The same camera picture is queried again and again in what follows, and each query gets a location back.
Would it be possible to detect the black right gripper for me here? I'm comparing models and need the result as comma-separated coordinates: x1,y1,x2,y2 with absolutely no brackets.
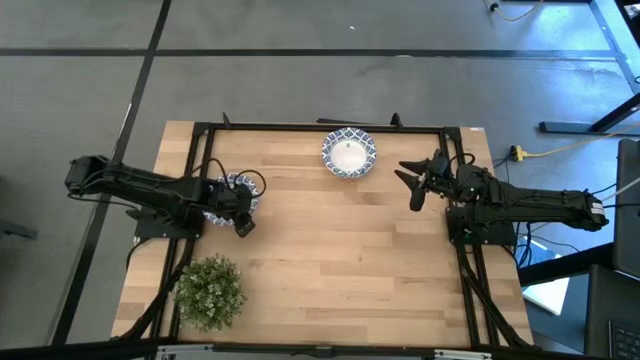
393,148,455,213

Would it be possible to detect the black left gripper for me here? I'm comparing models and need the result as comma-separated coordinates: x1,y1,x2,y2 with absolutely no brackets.
202,177,257,239

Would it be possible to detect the blue patterned paper bowl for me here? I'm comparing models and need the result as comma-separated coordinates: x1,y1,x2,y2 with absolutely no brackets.
321,126,378,180
202,171,262,229

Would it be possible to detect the green artificial plant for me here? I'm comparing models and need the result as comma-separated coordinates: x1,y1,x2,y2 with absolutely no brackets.
171,252,248,334

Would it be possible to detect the black desk leg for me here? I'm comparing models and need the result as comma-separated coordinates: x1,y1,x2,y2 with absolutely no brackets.
538,92,640,135

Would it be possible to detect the white flat box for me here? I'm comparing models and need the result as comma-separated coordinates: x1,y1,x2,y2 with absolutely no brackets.
521,238,571,317

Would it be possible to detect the black upright monitor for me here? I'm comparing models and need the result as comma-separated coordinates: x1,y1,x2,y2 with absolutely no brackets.
613,138,640,279

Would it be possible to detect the black desk with keyboard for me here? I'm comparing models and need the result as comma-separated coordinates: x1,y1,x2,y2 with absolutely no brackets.
583,263,640,360

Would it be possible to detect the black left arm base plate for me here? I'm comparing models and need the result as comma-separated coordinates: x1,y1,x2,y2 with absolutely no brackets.
133,207,205,240

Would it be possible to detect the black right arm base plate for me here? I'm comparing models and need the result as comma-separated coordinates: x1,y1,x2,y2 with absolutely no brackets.
445,205,516,246

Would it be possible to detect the black table frame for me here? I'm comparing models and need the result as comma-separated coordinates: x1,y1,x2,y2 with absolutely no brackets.
112,112,536,351

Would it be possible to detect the yellow power strip cable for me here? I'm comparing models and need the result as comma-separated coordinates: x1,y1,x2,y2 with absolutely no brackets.
523,123,640,159

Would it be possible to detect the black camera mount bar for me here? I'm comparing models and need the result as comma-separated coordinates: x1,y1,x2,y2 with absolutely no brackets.
0,337,601,360

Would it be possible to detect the yellow extension cable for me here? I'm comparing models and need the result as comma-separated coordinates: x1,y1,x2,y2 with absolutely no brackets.
482,0,546,24

